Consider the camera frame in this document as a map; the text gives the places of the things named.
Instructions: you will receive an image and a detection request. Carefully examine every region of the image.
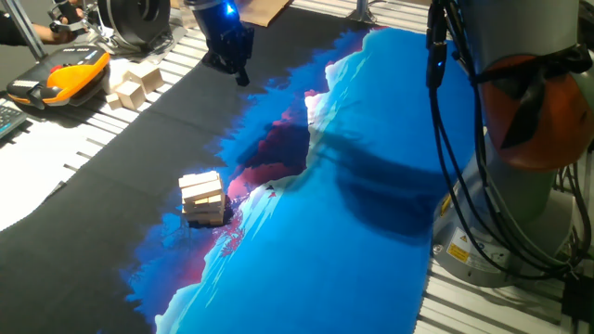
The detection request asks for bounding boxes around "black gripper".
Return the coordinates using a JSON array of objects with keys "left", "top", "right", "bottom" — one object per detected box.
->
[{"left": 185, "top": 0, "right": 255, "bottom": 87}]

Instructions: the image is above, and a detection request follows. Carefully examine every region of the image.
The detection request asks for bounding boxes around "black handheld control device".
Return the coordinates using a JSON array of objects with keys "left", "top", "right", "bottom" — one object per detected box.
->
[{"left": 48, "top": 0, "right": 101, "bottom": 36}]

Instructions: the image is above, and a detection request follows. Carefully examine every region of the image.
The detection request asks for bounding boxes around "forearm in dark sleeve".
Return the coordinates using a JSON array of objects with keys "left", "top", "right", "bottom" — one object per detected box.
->
[{"left": 0, "top": 11, "right": 52, "bottom": 47}]

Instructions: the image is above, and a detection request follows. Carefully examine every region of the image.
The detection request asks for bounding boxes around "wooden Jenga tower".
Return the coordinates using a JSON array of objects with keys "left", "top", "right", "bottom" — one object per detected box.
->
[{"left": 178, "top": 170, "right": 227, "bottom": 227}]

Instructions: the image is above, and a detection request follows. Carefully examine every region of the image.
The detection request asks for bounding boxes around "person hand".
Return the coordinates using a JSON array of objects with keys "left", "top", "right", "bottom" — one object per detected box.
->
[{"left": 45, "top": 18, "right": 80, "bottom": 45}]

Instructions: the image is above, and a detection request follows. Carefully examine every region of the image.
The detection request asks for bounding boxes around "cardboard box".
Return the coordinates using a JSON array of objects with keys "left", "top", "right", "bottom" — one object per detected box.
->
[{"left": 239, "top": 0, "right": 293, "bottom": 28}]

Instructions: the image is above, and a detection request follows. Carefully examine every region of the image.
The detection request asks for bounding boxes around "large spare wooden block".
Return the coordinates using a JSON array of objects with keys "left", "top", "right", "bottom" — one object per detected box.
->
[{"left": 123, "top": 60, "right": 165, "bottom": 96}]

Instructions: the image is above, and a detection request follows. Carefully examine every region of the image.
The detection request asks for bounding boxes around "black round housing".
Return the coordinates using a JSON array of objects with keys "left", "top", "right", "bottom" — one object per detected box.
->
[{"left": 97, "top": 0, "right": 172, "bottom": 47}]

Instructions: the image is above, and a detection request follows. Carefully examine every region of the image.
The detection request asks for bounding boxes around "medium spare wooden block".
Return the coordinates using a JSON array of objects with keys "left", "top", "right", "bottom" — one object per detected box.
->
[{"left": 114, "top": 81, "right": 147, "bottom": 111}]

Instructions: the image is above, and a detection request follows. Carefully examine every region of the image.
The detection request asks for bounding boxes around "pale spare wooden block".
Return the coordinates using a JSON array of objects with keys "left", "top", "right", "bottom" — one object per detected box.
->
[{"left": 101, "top": 58, "right": 131, "bottom": 94}]

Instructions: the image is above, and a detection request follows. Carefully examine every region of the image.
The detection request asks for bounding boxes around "orange and black teach pendant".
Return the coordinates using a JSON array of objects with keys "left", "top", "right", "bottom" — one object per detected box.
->
[{"left": 6, "top": 45, "right": 111, "bottom": 110}]

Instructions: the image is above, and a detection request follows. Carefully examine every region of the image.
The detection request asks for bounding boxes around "blue landscape printed mat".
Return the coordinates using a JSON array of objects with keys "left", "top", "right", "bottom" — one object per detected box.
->
[{"left": 0, "top": 6, "right": 479, "bottom": 334}]

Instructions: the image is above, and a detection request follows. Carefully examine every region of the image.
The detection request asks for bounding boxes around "aluminium frame post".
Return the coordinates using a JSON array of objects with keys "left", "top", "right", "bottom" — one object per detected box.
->
[{"left": 347, "top": 0, "right": 380, "bottom": 24}]

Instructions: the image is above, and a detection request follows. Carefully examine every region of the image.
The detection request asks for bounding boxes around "grey slanted metal post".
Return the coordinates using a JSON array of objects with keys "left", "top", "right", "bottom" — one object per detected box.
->
[{"left": 4, "top": 0, "right": 47, "bottom": 61}]

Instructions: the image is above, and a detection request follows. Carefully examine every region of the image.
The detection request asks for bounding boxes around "black cable strap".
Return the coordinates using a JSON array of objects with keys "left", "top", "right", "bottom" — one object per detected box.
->
[{"left": 472, "top": 44, "right": 594, "bottom": 149}]

